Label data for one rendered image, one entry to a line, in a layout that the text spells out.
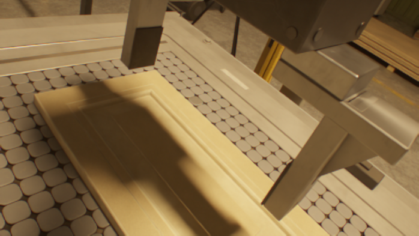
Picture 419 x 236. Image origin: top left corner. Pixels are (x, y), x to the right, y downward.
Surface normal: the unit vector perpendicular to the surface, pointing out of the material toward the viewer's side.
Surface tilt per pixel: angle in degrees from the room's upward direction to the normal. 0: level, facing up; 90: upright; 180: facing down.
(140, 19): 90
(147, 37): 90
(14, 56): 0
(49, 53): 0
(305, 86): 90
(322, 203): 0
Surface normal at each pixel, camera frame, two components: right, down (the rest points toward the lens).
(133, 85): 0.29, -0.77
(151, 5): 0.65, 0.59
